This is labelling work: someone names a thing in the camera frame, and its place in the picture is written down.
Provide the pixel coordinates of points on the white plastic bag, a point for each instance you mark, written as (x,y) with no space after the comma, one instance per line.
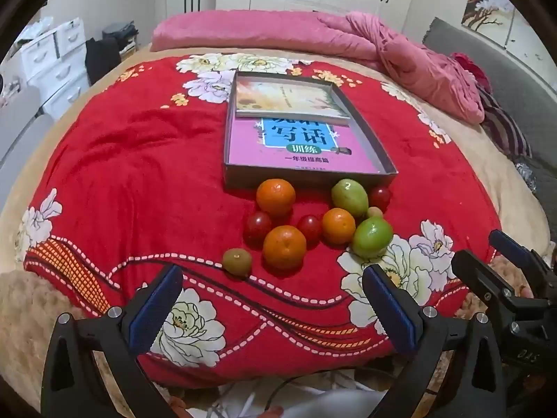
(37,28)

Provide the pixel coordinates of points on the small pale green jujube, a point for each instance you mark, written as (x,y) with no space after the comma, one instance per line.
(374,212)

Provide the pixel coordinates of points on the orange mandarin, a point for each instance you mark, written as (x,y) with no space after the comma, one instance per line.
(284,247)
(338,225)
(275,197)

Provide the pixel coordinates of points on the pink duvet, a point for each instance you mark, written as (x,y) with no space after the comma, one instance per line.
(261,30)

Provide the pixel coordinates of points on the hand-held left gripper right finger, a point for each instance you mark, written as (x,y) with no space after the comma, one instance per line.
(387,309)

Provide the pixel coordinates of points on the light grey table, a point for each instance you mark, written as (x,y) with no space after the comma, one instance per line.
(19,109)

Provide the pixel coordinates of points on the white paper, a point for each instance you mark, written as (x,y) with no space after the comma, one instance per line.
(339,402)

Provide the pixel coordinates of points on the floral wall painting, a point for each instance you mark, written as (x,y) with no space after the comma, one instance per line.
(487,8)

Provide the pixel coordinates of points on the pink and blue workbook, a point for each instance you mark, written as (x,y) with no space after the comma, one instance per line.
(243,148)

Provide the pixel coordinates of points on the crumpled red cloth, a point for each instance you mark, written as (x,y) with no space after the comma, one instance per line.
(468,67)

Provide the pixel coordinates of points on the stack of dark clothes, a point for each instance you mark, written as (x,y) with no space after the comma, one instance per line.
(119,32)

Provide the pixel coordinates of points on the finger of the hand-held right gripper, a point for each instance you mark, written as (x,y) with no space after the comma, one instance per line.
(478,272)
(507,242)

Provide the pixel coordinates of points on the black bag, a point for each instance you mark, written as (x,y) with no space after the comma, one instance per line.
(102,56)

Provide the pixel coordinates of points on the purple striped cloth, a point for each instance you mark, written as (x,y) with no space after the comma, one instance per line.
(504,126)

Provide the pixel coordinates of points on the red floral blanket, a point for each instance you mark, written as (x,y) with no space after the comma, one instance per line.
(143,183)

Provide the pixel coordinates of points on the green jujube fruit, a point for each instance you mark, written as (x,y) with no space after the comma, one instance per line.
(349,197)
(372,237)

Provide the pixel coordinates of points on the white drawer cabinet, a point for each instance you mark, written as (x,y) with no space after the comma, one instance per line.
(56,65)

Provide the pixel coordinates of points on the small brownish round fruit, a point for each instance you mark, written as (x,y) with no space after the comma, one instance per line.
(237,262)

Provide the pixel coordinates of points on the grey cardboard box tray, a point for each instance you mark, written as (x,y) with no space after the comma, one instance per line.
(374,139)

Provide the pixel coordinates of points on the red cherry tomato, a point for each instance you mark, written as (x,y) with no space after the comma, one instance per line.
(260,225)
(309,227)
(379,197)

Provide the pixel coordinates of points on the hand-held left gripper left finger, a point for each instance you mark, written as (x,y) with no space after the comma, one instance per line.
(161,302)

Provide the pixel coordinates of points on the grey padded headboard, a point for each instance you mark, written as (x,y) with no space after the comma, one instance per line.
(500,82)

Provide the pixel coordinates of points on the yellow sunflower cover book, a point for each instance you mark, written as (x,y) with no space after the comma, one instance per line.
(283,96)

